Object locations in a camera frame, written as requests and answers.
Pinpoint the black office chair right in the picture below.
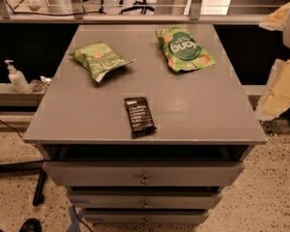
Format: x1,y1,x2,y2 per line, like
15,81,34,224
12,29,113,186
119,0,157,15

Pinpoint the crumpled silver wrapper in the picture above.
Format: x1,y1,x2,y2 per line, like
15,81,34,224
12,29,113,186
30,75,52,92

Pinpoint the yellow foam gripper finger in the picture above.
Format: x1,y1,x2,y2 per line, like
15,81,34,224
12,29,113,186
254,59,290,121
259,2,290,31

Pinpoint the black shoe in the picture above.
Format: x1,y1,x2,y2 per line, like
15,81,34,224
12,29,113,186
18,217,42,232

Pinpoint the grey drawer cabinet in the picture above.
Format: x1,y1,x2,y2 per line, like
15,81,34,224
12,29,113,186
25,24,266,224

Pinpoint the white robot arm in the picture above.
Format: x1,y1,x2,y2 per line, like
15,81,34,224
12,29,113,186
255,2,290,121

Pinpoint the black floor cable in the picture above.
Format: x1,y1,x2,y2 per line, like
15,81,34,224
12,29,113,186
0,110,25,139

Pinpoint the white pump sanitizer bottle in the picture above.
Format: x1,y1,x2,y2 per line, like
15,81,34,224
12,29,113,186
5,60,29,93

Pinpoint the middle grey drawer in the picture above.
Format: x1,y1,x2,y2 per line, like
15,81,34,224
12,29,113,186
68,191,222,209

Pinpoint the bottom grey drawer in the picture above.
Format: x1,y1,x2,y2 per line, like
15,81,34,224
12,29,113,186
83,210,209,224

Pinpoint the black snack bar wrapper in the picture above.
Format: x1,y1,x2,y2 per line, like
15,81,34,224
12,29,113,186
124,97,156,133

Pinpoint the green rice chip bag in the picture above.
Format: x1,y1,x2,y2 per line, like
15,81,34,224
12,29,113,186
156,26,216,73

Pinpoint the black table leg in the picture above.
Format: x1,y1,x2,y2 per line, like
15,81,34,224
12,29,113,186
32,170,46,207

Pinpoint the green jalapeno chip bag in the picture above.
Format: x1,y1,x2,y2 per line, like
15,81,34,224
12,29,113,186
70,42,134,83

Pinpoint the top grey drawer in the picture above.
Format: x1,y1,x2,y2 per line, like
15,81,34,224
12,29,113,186
43,161,245,187

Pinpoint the grey drawer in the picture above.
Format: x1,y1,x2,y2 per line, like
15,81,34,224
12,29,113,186
68,191,222,209
83,210,209,224
43,161,245,187

